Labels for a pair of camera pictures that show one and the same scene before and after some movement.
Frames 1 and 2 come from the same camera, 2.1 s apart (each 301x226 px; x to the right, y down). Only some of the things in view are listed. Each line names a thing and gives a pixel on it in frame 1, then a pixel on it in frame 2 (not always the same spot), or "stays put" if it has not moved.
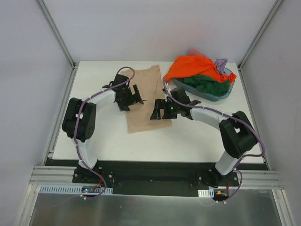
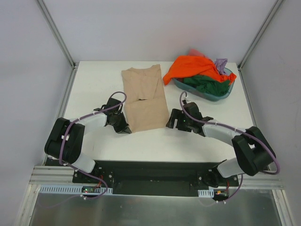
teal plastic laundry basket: [178, 81] stays put
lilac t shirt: [220, 63] stays put
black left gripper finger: [123, 108] -> [126, 131]
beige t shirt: [149, 83] stays put
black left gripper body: [131, 97] -> [122, 125]
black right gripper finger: [156, 113] -> [176, 114]
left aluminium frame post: [74, 65] stays put
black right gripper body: [163, 109] -> [177, 119]
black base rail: [154, 178] stays put
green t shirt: [208, 86] stays put
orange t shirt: [184, 66] stays put
